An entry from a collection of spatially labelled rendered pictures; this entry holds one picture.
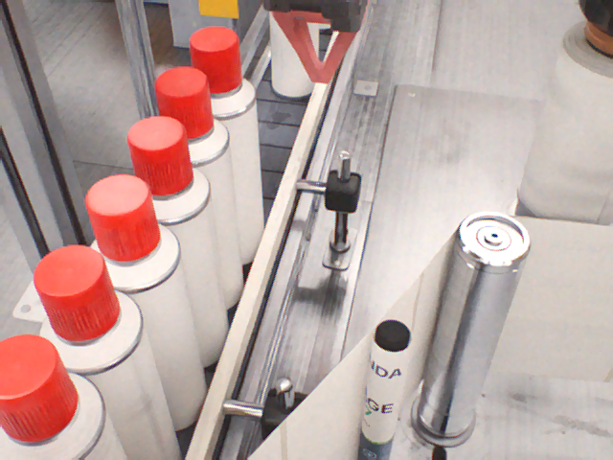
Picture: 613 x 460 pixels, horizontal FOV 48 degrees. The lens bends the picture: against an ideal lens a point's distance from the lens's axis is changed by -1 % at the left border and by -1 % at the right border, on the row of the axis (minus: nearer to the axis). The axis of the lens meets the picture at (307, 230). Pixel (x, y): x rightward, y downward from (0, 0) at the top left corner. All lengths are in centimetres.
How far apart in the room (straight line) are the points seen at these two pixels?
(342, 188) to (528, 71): 42
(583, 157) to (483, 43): 47
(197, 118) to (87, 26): 64
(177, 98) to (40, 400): 20
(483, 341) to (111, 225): 21
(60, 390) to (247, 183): 27
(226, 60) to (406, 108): 34
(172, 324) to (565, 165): 32
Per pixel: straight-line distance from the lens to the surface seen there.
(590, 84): 53
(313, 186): 61
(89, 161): 80
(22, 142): 52
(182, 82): 43
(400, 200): 65
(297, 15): 51
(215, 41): 47
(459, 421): 48
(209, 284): 46
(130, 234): 36
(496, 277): 36
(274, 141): 71
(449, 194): 66
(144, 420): 40
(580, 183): 57
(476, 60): 96
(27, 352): 31
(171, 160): 39
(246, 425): 51
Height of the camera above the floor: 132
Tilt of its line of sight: 46 degrees down
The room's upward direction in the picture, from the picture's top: straight up
